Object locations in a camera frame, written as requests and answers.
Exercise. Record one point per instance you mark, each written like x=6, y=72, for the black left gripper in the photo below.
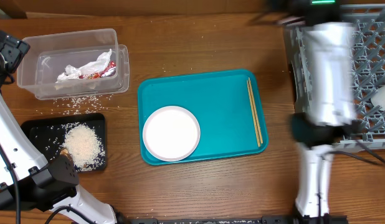
x=13, y=48

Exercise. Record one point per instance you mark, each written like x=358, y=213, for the white tissue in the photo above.
x=73, y=73

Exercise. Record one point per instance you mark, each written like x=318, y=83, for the red snack wrapper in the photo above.
x=109, y=71

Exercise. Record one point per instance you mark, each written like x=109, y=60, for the large white plate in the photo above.
x=171, y=133

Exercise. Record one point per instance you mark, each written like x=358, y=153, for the wooden chopstick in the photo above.
x=256, y=109
x=253, y=115

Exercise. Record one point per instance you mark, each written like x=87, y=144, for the white cup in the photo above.
x=379, y=99

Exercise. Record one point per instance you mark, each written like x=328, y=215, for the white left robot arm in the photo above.
x=27, y=179

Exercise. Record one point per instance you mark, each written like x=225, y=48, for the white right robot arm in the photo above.
x=331, y=116

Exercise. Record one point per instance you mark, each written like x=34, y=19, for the grey dishwasher rack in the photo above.
x=367, y=71

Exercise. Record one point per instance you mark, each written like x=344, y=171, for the clear plastic bin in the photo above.
x=50, y=54

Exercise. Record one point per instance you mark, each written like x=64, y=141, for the black tray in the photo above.
x=48, y=136

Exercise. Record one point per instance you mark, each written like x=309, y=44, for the brown food scrap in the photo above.
x=64, y=152

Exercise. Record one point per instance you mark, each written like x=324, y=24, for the pile of rice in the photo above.
x=85, y=147

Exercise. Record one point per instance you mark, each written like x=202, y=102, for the teal plastic tray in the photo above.
x=226, y=104

